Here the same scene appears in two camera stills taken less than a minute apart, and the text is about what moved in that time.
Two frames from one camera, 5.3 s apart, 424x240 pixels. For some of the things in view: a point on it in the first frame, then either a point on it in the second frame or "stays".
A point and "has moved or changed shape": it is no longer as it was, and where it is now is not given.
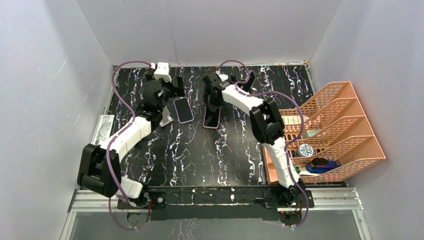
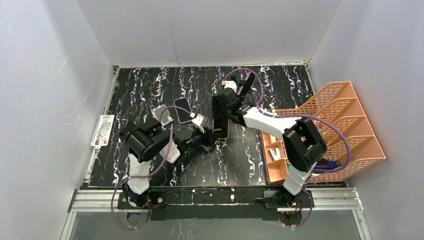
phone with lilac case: x=183 y=110 stays
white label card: x=103 y=129 stays
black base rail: x=261 y=202 stays
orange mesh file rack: x=328 y=137 stays
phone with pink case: x=211 y=117 has moved or changed shape
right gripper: x=206 y=93 to x=215 y=104
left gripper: x=176 y=91 to x=208 y=136
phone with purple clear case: x=248 y=85 stays
